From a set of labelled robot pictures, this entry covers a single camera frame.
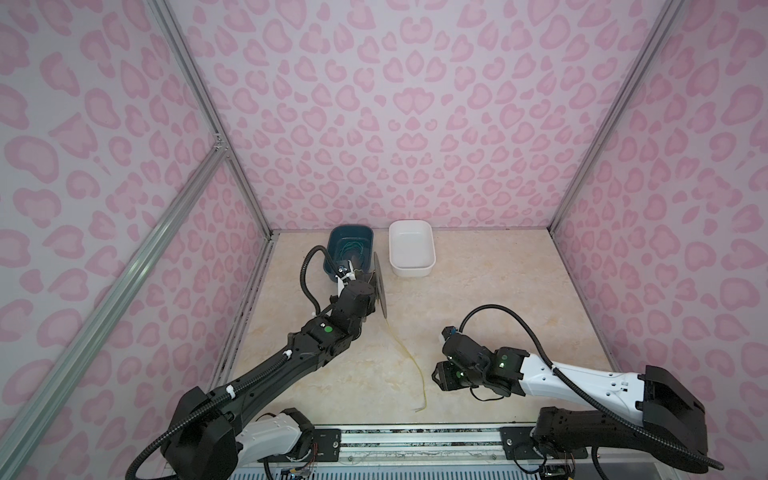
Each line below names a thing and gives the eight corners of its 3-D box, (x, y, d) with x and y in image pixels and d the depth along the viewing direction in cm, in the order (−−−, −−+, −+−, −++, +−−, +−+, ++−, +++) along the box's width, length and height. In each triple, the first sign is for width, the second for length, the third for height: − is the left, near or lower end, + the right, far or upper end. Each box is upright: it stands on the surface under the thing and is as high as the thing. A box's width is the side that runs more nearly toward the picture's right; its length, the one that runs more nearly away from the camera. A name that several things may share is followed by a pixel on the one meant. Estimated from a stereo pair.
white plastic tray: (388, 277, 108) (387, 267, 104) (389, 230, 124) (388, 219, 119) (435, 277, 108) (437, 266, 103) (430, 230, 124) (432, 219, 119)
